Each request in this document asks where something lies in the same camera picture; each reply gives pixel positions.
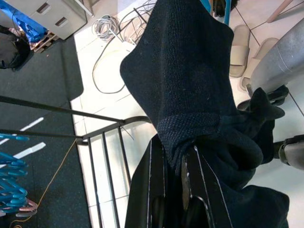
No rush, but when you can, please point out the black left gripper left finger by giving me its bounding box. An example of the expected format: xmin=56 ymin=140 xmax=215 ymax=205
xmin=124 ymin=139 xmax=171 ymax=228

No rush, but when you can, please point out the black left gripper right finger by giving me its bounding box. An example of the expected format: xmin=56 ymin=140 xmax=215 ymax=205
xmin=180 ymin=144 xmax=235 ymax=228

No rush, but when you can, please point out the dark navy shirt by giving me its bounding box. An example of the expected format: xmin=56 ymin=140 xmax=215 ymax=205
xmin=120 ymin=0 xmax=291 ymax=228

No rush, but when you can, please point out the blue plastic hanger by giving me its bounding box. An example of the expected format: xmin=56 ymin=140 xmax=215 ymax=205
xmin=0 ymin=184 xmax=29 ymax=202
xmin=0 ymin=166 xmax=27 ymax=182
xmin=0 ymin=152 xmax=27 ymax=167
xmin=206 ymin=0 xmax=231 ymax=26
xmin=0 ymin=133 xmax=30 ymax=143
xmin=0 ymin=197 xmax=27 ymax=213

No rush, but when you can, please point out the thin pink brown hanger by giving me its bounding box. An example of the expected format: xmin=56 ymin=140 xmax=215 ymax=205
xmin=16 ymin=199 xmax=38 ymax=217

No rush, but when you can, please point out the beige slipper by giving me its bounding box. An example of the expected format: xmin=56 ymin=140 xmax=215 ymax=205
xmin=240 ymin=37 xmax=280 ymax=94
xmin=228 ymin=24 xmax=251 ymax=78

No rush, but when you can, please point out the wooden chair leg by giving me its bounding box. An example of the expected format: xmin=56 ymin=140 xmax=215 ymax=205
xmin=267 ymin=0 xmax=295 ymax=24

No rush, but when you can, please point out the black metal clothes rack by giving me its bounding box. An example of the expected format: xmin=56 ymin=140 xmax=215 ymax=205
xmin=0 ymin=95 xmax=155 ymax=228

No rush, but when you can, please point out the black floor carpet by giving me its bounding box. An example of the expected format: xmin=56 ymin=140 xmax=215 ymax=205
xmin=0 ymin=35 xmax=94 ymax=228

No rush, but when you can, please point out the small wooden pallet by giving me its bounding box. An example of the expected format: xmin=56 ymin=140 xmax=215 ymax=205
xmin=29 ymin=30 xmax=59 ymax=53

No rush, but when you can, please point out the white drawer cabinet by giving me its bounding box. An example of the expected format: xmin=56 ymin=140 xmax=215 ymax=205
xmin=0 ymin=0 xmax=87 ymax=41

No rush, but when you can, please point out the black backpack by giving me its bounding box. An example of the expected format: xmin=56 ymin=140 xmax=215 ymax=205
xmin=0 ymin=25 xmax=32 ymax=71

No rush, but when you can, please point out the blue shopping bag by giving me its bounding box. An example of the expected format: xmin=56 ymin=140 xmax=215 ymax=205
xmin=0 ymin=0 xmax=48 ymax=44

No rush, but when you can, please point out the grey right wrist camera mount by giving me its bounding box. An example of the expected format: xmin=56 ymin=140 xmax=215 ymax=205
xmin=247 ymin=23 xmax=304 ymax=95

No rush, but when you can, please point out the thin orange wire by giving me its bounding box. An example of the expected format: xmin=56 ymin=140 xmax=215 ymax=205
xmin=10 ymin=139 xmax=77 ymax=228

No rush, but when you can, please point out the white floor cable loop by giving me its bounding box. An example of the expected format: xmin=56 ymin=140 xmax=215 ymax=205
xmin=92 ymin=48 xmax=126 ymax=95

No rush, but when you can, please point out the grey coiled cable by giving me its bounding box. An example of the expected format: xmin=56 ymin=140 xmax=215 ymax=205
xmin=91 ymin=14 xmax=120 ymax=43

